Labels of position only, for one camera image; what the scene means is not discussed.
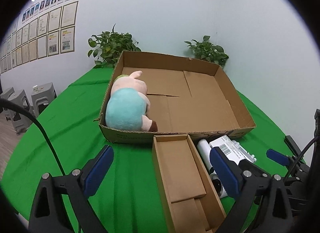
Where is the white handheld lint remover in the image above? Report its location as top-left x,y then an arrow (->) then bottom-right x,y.
196,139 -> 227,199

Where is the narrow brown cardboard tray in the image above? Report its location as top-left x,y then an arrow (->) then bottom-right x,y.
152,135 -> 226,232

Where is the pink teal plush pig toy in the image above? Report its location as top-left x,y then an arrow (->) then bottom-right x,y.
105,71 -> 158,132

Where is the large shallow cardboard box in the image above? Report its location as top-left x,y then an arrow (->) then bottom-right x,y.
99,51 -> 256,143

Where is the grey plastic stool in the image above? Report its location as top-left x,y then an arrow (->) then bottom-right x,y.
31,82 -> 57,117
4,89 -> 36,136
1,87 -> 15,100

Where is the right potted green plant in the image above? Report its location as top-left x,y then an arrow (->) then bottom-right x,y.
184,35 -> 229,68

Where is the potted green plant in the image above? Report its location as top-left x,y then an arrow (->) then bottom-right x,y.
184,35 -> 229,68
87,25 -> 142,68

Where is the left potted green plant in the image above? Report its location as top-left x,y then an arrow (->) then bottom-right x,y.
87,25 -> 142,68

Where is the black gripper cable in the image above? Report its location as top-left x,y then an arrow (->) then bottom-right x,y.
0,98 -> 82,233

